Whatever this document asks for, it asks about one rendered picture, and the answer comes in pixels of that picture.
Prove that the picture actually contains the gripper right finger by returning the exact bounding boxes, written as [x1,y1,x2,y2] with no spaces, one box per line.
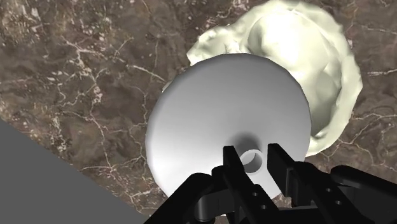
[267,143,397,224]

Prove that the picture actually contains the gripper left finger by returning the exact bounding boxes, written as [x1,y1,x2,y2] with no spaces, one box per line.
[143,144,281,224]

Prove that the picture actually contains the cream wavy bowl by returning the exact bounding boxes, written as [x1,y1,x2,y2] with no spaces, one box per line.
[186,0,363,157]

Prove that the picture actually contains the white round funnel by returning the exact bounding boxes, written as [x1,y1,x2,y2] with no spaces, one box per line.
[144,53,312,200]

